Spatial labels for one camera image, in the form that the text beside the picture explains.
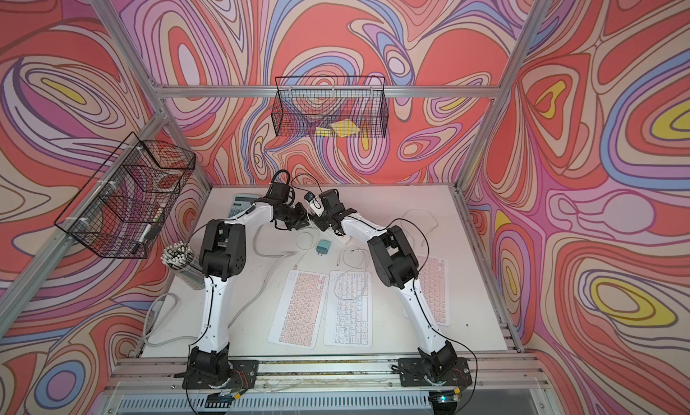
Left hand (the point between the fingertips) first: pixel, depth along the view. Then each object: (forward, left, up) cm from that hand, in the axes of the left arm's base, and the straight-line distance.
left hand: (316, 220), depth 106 cm
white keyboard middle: (-37, -13, -2) cm, 39 cm away
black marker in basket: (-23, +44, +23) cm, 55 cm away
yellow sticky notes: (+15, -11, +32) cm, 37 cm away
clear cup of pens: (-27, +36, +16) cm, 48 cm away
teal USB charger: (-12, -3, -1) cm, 13 cm away
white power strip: (-9, -11, 0) cm, 14 cm away
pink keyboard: (-36, +3, -2) cm, 37 cm away
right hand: (0, -1, 0) cm, 1 cm away
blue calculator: (+9, +33, 0) cm, 34 cm away
